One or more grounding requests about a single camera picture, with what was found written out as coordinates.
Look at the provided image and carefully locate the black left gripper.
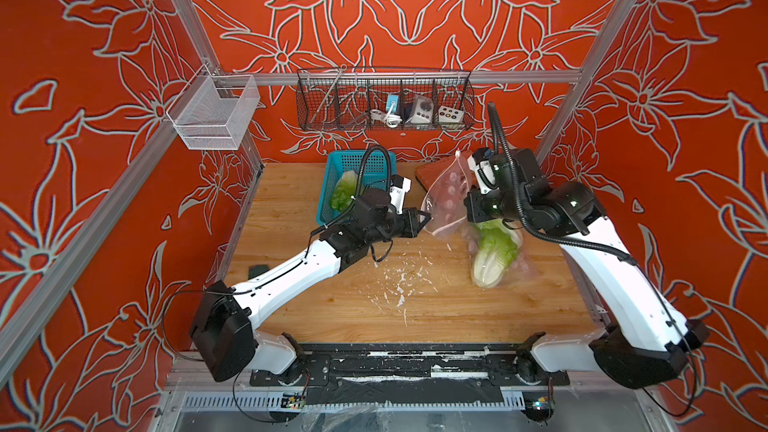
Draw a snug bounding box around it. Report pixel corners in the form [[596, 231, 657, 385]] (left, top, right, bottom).
[[366, 207, 433, 247]]

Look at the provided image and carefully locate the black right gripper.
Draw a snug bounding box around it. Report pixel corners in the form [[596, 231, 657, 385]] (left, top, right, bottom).
[[458, 188, 528, 226]]

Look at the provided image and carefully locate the green chinese cabbage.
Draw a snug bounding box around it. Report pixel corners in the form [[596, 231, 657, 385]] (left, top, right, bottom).
[[471, 219, 523, 289], [329, 170, 358, 213]]

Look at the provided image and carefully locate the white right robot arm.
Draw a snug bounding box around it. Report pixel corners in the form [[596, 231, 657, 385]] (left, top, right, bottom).
[[464, 148, 709, 389]]

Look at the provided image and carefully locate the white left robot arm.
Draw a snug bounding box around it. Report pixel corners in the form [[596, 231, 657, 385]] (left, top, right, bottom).
[[190, 188, 431, 382]]

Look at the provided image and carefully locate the orange plastic tool case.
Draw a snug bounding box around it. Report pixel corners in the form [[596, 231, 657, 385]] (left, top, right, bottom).
[[415, 156, 455, 191]]

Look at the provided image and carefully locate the white socket cube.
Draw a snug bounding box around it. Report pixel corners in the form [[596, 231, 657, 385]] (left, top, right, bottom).
[[437, 106, 464, 128]]

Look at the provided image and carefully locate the white power adapter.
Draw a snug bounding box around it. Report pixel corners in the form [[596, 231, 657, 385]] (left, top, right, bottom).
[[407, 95, 434, 125]]

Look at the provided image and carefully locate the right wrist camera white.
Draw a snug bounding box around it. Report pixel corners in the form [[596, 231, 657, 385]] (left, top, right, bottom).
[[468, 147, 497, 194]]

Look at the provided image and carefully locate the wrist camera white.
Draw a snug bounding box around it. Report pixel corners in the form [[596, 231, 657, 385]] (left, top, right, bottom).
[[468, 147, 497, 194], [389, 175, 412, 214]]

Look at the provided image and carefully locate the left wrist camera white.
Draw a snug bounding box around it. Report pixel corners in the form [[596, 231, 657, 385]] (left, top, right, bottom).
[[389, 175, 412, 214]]

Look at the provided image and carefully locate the black corrugated left cable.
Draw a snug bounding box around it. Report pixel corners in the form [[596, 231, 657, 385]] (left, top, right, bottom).
[[353, 145, 394, 199]]

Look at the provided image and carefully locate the black corrugated cable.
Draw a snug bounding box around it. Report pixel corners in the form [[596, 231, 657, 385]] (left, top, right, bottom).
[[353, 145, 394, 199], [487, 102, 637, 265]]

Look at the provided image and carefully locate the black corrugated right cable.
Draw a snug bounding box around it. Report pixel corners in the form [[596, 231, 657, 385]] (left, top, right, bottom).
[[487, 102, 637, 265]]

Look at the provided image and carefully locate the blue white charger with cable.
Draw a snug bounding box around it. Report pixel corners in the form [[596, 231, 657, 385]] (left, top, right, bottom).
[[370, 94, 403, 128]]

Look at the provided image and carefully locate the black wire wall basket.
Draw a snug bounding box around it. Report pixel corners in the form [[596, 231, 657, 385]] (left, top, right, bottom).
[[296, 66, 476, 132]]

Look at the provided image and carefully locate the dark green handle tool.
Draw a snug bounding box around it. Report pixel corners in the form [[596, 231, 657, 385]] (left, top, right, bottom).
[[248, 264, 270, 280]]

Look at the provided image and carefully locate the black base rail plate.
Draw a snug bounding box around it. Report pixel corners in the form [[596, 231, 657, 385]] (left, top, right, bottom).
[[248, 341, 571, 406]]

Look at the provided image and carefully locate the clear acrylic wall box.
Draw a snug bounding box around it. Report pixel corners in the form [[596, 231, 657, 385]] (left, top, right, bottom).
[[166, 75, 261, 150]]

